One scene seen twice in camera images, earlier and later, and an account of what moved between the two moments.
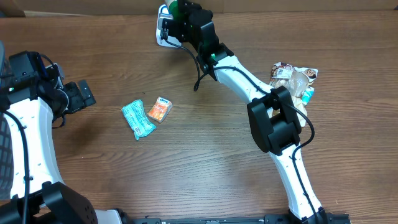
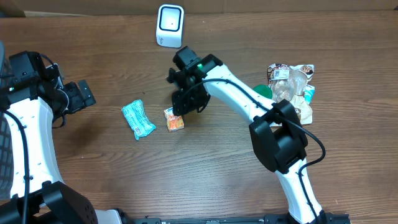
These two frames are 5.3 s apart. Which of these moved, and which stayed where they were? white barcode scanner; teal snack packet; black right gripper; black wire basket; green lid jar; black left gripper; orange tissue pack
Moved: green lid jar; black right gripper; orange tissue pack
Stayed: black wire basket; teal snack packet; white barcode scanner; black left gripper
